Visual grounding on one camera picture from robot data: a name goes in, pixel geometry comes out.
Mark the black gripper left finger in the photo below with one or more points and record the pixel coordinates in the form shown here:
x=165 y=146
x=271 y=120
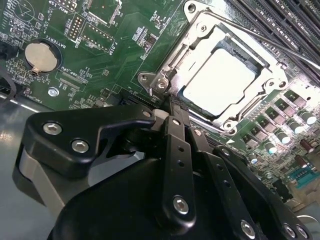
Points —
x=62 y=135

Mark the silver CPU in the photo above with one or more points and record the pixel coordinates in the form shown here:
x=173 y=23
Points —
x=220 y=82

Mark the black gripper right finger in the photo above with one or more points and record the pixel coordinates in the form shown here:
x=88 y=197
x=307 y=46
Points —
x=225 y=180

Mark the thin metal locking lever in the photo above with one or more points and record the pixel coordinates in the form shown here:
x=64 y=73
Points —
x=310 y=62

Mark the metal socket cover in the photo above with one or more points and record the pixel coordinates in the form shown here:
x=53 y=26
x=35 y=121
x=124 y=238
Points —
x=200 y=35

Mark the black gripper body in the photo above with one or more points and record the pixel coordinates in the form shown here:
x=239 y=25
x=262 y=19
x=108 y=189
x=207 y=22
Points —
x=112 y=200

